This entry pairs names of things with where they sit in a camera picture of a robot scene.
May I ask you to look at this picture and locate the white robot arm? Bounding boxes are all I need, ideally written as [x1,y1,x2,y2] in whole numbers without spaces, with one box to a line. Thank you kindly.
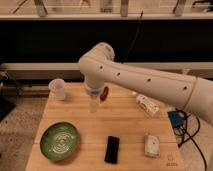
[78,42,213,126]

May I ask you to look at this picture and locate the black floor cables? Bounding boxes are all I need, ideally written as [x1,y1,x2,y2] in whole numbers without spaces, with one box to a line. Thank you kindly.
[173,111,208,171]

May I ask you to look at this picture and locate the blue connector box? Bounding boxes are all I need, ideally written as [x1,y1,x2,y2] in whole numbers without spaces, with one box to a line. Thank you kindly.
[168,111,184,128]

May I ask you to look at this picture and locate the black hanging cable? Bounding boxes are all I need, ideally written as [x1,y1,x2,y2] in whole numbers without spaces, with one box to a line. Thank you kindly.
[120,10,145,64]

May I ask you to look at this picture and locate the translucent plastic cup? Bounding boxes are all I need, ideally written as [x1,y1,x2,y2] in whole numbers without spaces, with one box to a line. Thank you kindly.
[48,78,66,100]

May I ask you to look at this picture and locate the green glass plate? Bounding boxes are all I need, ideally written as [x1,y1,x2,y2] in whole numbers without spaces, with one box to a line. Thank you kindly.
[40,122,80,161]

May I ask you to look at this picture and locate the black object at left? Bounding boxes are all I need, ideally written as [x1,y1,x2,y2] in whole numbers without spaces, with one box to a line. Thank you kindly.
[0,71,16,122]

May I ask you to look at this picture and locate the small red-brown object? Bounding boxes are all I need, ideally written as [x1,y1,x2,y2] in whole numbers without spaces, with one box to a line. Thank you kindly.
[100,86,109,102]

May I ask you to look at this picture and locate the black rectangular block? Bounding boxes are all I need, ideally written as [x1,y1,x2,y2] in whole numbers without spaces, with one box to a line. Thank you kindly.
[104,136,120,164]

